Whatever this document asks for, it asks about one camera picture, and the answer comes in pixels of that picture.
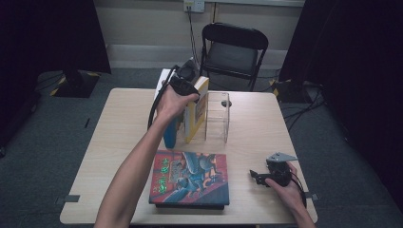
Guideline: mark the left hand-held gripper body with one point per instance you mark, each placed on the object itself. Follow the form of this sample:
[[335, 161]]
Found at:
[[186, 73]]

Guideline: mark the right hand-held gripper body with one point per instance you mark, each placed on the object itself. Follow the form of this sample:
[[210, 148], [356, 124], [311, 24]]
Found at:
[[280, 172]]

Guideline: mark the yellow book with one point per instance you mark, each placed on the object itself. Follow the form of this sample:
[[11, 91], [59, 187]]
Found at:
[[196, 117]]

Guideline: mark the clear acrylic book rack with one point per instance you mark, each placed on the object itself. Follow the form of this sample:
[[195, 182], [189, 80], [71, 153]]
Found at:
[[218, 120]]

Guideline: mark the blue book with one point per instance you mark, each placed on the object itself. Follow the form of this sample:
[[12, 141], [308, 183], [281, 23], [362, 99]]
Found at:
[[171, 136]]

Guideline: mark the red illustrated book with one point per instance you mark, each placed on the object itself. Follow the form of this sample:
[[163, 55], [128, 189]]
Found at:
[[190, 177]]

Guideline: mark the black book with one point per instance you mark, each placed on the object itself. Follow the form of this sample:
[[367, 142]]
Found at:
[[190, 207]]

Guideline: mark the person's right hand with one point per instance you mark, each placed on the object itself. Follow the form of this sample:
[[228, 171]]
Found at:
[[290, 196]]

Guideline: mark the person's left hand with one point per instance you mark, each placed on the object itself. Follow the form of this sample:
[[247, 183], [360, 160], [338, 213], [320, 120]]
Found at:
[[171, 106]]

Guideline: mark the grey tape strip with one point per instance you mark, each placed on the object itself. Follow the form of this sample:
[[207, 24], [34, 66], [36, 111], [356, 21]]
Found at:
[[313, 197], [71, 199]]

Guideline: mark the black folding chair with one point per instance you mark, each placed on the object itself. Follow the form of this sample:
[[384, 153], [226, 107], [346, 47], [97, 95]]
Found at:
[[233, 57]]

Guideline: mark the round table grommet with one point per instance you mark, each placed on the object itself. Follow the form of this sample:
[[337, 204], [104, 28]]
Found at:
[[226, 103]]

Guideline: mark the black stand base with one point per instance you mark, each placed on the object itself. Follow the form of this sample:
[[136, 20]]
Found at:
[[288, 91], [76, 84]]

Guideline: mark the black pen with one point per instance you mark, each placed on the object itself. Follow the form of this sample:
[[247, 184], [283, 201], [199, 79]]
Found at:
[[87, 123]]

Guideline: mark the dark curtain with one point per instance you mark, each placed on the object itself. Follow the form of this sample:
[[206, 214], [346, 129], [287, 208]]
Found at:
[[348, 47], [47, 31]]

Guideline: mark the white wall socket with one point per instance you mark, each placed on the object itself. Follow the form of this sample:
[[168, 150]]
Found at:
[[198, 5]]

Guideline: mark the grey wall trunking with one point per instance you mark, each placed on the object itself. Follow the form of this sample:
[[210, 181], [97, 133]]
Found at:
[[253, 2]]

